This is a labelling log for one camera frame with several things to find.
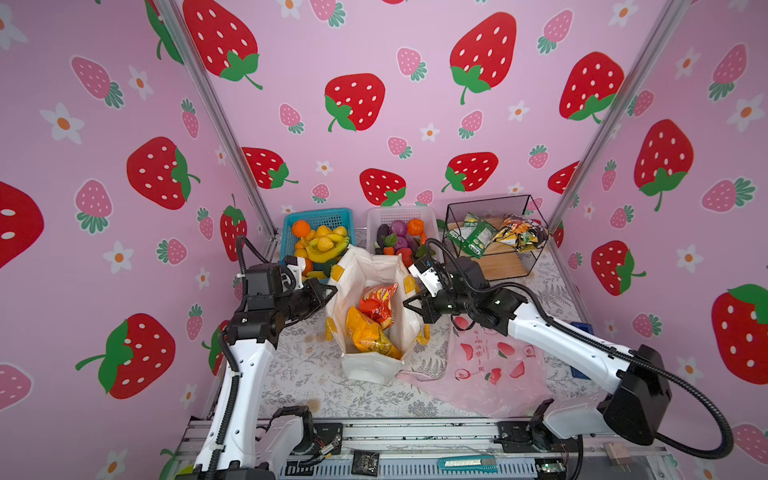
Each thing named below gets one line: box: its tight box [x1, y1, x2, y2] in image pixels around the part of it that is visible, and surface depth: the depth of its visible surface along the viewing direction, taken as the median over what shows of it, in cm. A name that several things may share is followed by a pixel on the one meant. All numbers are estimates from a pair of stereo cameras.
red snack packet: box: [359, 282, 399, 329], surface depth 79 cm
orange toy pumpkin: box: [407, 218, 425, 236], surface depth 117 cm
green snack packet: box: [446, 212, 498, 259], surface depth 95 cm
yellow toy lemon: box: [317, 236, 334, 252], surface depth 109 cm
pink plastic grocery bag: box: [396, 321, 549, 418], surface depth 84 cm
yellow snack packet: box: [345, 306, 402, 360], surface depth 76 cm
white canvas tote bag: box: [326, 245, 431, 386], surface depth 77 cm
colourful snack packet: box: [492, 215, 549, 253], surface depth 91 cm
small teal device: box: [437, 455, 498, 473], surface depth 71 cm
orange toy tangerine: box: [292, 220, 311, 238], surface depth 113 cm
